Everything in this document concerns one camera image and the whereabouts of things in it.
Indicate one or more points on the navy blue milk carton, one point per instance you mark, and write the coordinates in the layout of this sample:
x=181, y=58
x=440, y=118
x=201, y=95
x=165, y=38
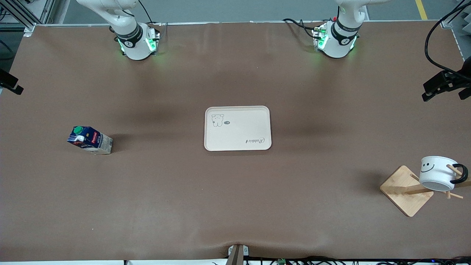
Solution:
x=92, y=141

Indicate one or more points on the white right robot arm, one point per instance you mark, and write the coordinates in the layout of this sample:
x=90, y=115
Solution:
x=134, y=40

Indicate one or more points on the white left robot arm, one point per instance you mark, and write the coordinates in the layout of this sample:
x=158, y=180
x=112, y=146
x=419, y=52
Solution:
x=336, y=40

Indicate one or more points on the cream tray with bear print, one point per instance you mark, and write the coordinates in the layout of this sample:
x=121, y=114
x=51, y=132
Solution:
x=237, y=129

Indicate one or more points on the wooden mug rack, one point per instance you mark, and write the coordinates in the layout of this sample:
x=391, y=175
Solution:
x=404, y=193

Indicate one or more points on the brown table cover mat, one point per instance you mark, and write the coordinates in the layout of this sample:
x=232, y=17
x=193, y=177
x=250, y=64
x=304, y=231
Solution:
x=235, y=202

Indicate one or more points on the aluminium table edge rail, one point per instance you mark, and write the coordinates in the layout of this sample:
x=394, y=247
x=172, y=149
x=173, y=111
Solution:
x=457, y=42

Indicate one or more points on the aluminium frame profile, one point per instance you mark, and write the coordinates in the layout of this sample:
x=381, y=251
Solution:
x=46, y=11

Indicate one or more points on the metal bracket with post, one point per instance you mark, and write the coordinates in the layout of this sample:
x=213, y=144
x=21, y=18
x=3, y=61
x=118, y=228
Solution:
x=238, y=254

